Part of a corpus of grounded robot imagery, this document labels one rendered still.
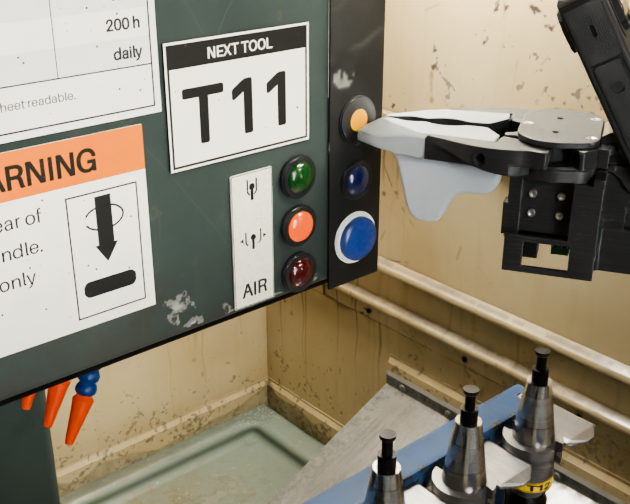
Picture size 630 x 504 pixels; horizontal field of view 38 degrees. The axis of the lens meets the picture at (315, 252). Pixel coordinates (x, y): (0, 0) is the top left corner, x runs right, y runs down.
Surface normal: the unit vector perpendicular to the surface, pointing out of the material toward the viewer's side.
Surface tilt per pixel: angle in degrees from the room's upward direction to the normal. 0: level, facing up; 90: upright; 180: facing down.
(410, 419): 24
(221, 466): 0
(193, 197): 90
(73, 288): 90
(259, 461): 0
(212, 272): 90
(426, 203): 90
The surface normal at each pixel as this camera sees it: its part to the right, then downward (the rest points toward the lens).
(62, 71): 0.65, 0.31
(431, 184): -0.37, 0.37
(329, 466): -0.31, -0.72
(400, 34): -0.76, 0.26
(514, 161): -0.14, 0.40
